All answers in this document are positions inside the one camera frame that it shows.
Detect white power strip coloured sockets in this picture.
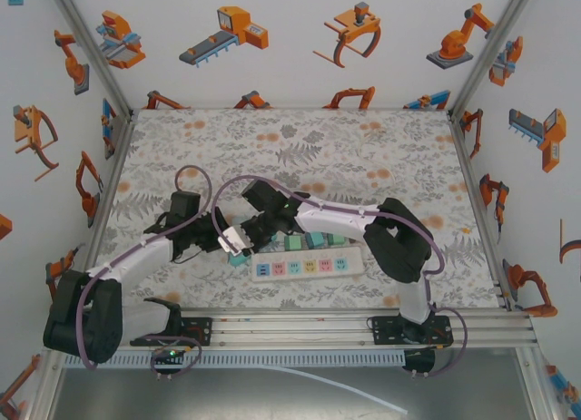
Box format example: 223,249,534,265
251,246,366,284

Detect floral table cover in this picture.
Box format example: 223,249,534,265
72,107,508,311

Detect controller board with green light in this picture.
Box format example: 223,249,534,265
151,347,187,371

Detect black controller box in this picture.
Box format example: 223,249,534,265
402,348,437,374

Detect white plastic tube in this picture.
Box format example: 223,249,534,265
253,364,409,415

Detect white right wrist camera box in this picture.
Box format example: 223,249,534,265
217,226,254,259

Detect aluminium side rail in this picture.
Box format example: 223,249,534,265
67,111,140,313
447,110,517,311

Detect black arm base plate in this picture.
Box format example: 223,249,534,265
130,317,213,347
370,315,454,348

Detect aluminium frame rail with grooves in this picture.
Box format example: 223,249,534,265
43,311,539,351

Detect white slotted cable duct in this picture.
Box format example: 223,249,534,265
62,350,406,369

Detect aluminium frame post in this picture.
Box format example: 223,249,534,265
44,0,136,122
446,0,540,117

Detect aluminium frame leg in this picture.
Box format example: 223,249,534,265
25,363,64,420
515,347,566,420

